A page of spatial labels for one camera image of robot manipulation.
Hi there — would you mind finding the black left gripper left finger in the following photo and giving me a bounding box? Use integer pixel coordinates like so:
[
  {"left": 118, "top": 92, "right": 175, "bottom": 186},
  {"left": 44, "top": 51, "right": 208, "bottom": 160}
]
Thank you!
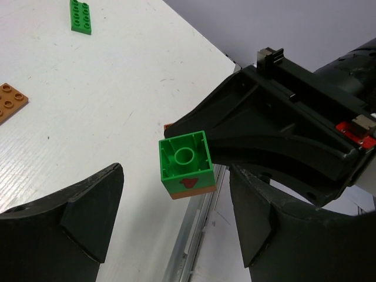
[{"left": 1, "top": 163, "right": 123, "bottom": 281}]

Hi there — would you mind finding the orange lego plate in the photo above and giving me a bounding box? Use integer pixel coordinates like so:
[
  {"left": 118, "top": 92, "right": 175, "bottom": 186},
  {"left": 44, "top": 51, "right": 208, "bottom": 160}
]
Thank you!
[{"left": 0, "top": 83, "right": 29, "bottom": 124}]

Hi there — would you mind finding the dark green lego plate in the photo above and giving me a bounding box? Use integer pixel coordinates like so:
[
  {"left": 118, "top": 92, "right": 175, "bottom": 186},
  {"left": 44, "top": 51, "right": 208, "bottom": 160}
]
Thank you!
[{"left": 158, "top": 130, "right": 217, "bottom": 195}]

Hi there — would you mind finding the green lego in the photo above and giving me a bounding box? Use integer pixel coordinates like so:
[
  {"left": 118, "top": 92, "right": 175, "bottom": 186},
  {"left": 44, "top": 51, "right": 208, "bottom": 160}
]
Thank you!
[{"left": 69, "top": 0, "right": 92, "bottom": 35}]

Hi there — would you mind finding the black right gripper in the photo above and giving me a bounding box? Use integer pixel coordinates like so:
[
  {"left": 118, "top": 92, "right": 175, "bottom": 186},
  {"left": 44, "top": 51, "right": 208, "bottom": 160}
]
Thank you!
[{"left": 164, "top": 39, "right": 375, "bottom": 206}]

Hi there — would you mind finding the aluminium table frame rail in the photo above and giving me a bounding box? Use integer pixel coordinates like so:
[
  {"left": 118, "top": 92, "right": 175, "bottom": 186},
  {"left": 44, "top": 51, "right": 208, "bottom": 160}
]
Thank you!
[{"left": 162, "top": 164, "right": 229, "bottom": 282}]

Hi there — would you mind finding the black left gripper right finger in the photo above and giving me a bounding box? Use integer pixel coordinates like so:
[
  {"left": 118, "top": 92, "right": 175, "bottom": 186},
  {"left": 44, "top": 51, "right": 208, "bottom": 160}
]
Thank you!
[{"left": 230, "top": 166, "right": 375, "bottom": 281}]

